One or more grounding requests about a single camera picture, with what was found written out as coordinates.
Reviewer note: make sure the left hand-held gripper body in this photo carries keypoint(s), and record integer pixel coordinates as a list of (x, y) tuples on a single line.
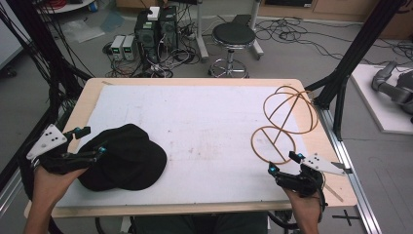
[(47, 142)]

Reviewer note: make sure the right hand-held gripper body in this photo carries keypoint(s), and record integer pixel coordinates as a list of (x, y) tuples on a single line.
[(305, 182)]

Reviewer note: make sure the blue tape roll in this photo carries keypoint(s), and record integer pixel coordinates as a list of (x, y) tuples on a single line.
[(93, 6)]

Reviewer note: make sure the person's left hand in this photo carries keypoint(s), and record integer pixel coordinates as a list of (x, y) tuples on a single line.
[(48, 187)]

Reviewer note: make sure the grey power supply unit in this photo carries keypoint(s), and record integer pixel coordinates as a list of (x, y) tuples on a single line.
[(129, 47), (117, 47)]

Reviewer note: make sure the black metal frame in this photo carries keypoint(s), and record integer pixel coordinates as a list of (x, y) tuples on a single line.
[(42, 48), (357, 48)]

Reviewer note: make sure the white platform board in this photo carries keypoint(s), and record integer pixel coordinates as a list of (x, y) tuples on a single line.
[(376, 97)]

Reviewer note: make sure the black round stool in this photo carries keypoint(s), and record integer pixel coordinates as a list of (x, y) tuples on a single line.
[(233, 34)]

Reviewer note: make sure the person's right hand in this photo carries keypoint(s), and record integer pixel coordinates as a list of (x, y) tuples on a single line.
[(305, 209)]

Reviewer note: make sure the white table mat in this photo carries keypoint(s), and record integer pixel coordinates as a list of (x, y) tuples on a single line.
[(201, 130)]

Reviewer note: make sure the clear plastic sheet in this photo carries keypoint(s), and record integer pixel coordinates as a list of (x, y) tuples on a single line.
[(84, 31)]

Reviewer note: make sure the white round table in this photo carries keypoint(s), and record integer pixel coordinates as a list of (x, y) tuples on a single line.
[(71, 7)]

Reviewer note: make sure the black cap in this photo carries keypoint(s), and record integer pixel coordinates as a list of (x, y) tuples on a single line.
[(130, 159)]

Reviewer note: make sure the white cabinet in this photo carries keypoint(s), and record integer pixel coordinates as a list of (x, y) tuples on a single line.
[(9, 42)]

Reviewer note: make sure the black computer tower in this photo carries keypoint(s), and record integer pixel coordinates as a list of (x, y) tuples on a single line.
[(146, 35), (168, 29)]

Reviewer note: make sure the white box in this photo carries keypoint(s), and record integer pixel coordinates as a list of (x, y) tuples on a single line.
[(153, 13)]

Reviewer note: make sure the aluminium rail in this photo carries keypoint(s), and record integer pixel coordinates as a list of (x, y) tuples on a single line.
[(354, 185)]

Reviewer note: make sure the white stand leg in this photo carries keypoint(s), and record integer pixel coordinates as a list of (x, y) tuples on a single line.
[(202, 35), (256, 35)]

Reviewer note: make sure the wooden hoop hat stand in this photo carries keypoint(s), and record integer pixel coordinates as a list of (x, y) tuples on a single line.
[(290, 113)]

